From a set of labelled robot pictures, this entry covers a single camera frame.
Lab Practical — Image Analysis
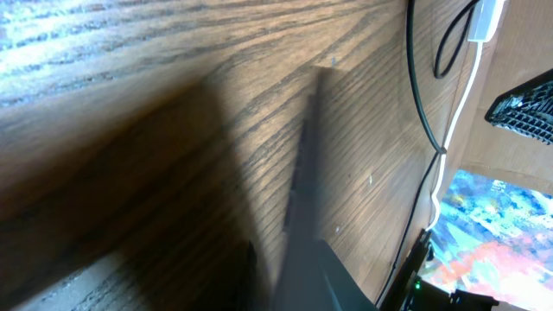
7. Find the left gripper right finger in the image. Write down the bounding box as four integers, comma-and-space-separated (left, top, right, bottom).
317, 240, 378, 311

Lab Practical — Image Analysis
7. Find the white power strip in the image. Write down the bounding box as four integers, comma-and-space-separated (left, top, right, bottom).
467, 0, 505, 43

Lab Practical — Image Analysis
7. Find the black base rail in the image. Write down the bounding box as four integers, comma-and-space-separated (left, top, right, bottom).
380, 230, 431, 311

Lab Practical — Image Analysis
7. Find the white power strip cord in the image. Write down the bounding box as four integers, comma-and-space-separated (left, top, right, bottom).
425, 41, 485, 232

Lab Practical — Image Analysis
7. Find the blue Galaxy smartphone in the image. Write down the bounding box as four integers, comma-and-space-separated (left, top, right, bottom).
271, 67, 332, 310

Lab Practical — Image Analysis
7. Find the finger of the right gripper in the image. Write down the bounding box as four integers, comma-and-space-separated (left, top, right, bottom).
485, 80, 552, 145

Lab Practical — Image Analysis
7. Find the black USB charging cable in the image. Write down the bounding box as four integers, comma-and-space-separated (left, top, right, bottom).
373, 0, 480, 308

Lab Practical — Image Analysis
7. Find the colourful patterned floor mat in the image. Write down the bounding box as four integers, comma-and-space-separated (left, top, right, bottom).
416, 168, 553, 311

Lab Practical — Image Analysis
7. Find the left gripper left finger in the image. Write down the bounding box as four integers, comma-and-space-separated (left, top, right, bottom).
234, 241, 267, 311

